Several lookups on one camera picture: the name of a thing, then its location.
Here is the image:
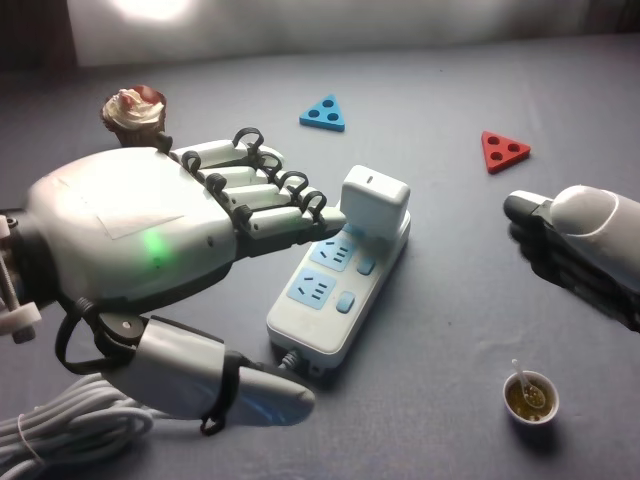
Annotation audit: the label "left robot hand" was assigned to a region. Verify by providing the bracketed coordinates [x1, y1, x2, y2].
[22, 127, 349, 436]

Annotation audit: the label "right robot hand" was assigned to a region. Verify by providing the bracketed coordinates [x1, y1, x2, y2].
[502, 183, 640, 334]

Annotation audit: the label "white power strip blue sockets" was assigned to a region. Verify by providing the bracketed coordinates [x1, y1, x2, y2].
[266, 209, 412, 376]

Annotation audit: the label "white plug-in charger adapter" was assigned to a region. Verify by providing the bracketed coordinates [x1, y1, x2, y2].
[339, 164, 411, 242]

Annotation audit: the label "toy chocolate cupcake with cream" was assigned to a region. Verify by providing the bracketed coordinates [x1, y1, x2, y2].
[101, 84, 169, 147]

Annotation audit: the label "red triangle block three holes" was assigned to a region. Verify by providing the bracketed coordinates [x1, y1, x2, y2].
[480, 130, 532, 175]

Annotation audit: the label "grey table cloth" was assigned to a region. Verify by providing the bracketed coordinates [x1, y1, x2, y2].
[0, 32, 640, 480]

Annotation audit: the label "small white spoon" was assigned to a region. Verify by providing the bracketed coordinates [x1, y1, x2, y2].
[511, 358, 546, 406]

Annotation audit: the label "small white cup of soup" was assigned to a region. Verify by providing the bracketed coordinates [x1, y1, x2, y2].
[502, 369, 560, 425]

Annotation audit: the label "brown board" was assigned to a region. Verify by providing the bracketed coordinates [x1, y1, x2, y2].
[0, 0, 79, 70]

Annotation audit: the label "blue triangle block three holes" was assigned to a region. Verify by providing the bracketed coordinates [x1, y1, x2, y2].
[298, 93, 347, 133]

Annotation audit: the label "white backdrop sheet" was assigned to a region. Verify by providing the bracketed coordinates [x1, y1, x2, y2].
[67, 0, 640, 66]

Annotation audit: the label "white power strip cable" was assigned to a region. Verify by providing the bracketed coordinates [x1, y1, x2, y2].
[0, 349, 307, 480]

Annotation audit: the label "white cable tie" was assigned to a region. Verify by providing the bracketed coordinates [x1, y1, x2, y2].
[16, 413, 42, 462]

